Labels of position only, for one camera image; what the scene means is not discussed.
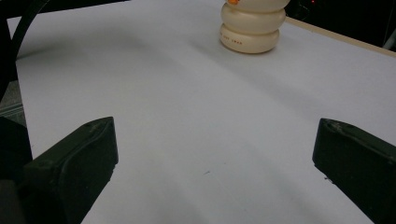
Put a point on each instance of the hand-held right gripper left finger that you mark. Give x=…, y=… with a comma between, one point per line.
x=71, y=168

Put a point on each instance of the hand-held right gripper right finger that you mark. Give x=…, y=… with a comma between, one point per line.
x=358, y=161

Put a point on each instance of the cream ribbed cup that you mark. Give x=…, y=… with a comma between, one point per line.
x=250, y=28

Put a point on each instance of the wooden table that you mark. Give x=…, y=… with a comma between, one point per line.
x=342, y=36

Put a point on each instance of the aluminium floor rail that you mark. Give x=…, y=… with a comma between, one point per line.
x=9, y=109

